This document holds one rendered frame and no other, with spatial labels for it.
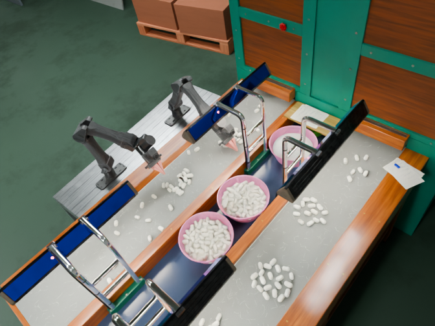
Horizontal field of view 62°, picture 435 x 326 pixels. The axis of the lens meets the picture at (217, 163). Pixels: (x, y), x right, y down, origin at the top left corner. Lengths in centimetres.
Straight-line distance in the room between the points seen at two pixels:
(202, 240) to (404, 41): 126
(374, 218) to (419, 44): 77
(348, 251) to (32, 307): 144
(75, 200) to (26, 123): 204
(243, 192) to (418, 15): 108
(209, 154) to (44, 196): 173
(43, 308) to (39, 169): 190
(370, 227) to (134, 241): 111
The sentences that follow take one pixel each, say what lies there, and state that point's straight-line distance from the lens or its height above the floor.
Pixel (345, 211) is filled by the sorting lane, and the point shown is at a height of 74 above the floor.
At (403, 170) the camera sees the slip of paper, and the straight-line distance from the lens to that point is 202.
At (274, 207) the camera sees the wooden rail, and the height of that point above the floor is 77.
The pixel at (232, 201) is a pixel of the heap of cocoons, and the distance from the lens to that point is 187.
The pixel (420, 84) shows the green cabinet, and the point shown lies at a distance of 189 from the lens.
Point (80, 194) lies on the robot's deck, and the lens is 227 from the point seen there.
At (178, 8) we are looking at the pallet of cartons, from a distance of 419.
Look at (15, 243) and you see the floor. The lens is 324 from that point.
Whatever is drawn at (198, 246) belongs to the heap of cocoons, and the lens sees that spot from 177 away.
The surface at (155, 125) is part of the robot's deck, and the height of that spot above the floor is 67.
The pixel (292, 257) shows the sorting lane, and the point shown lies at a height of 74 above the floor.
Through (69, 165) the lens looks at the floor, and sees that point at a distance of 348.
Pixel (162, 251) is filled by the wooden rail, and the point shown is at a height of 72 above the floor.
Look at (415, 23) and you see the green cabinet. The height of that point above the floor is 142.
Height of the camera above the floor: 229
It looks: 50 degrees down
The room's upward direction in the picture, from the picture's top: 12 degrees counter-clockwise
